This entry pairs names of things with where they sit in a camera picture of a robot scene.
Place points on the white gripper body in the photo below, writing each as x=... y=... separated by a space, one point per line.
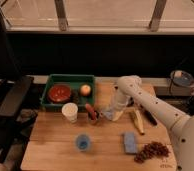
x=116 y=115

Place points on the light grey towel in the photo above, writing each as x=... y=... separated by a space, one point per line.
x=108 y=113

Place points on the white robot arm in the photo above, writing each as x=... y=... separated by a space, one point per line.
x=180 y=124

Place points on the yellow banana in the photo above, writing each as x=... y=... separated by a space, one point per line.
x=138 y=122

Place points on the small cup with red tool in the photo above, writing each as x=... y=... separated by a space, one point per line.
x=93 y=115

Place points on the blue sponge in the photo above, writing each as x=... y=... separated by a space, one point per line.
x=130 y=143

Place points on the apple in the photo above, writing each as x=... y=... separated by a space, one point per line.
x=85 y=90

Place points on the blue cup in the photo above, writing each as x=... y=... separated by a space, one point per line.
x=83 y=142

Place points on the white paper cup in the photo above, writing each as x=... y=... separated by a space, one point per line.
x=70 y=111

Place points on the bunch of brown grapes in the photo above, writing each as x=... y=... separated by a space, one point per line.
x=153 y=149

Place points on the red bowl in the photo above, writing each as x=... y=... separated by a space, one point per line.
x=59 y=93

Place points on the green plastic bin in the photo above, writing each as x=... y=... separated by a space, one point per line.
x=74 y=81

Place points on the grey bowl on stand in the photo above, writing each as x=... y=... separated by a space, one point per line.
x=181 y=78

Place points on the black office chair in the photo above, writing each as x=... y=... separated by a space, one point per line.
x=14 y=87

